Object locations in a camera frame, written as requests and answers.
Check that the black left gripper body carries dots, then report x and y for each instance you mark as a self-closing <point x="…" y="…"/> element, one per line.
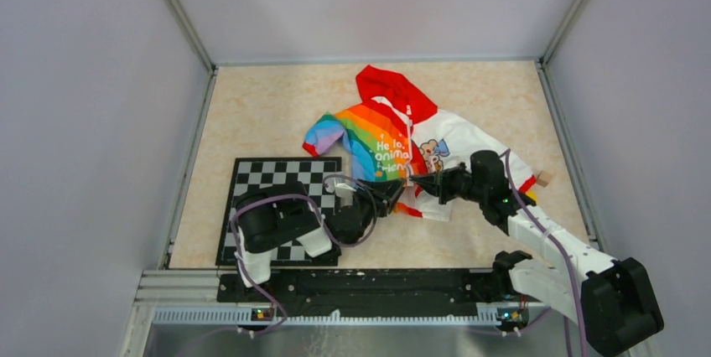
<point x="364" y="202"/>

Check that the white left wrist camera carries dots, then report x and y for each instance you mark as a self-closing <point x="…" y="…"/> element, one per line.
<point x="343" y="189"/>

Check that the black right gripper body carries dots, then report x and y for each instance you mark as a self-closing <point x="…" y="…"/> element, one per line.
<point x="456" y="183"/>

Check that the yellow small block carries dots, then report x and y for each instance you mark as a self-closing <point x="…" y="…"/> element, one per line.
<point x="532" y="195"/>

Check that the rainbow and white kids jacket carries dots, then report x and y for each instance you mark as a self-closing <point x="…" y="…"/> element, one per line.
<point x="397" y="130"/>

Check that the aluminium frame rail front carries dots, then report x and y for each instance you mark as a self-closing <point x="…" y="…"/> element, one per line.
<point x="189" y="297"/>

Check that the beige wooden small block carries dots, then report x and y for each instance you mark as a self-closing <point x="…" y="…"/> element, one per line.
<point x="544" y="178"/>

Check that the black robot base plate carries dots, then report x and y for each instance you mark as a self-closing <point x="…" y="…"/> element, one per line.
<point x="374" y="293"/>

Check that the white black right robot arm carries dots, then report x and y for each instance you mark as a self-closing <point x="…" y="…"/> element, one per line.
<point x="611" y="301"/>

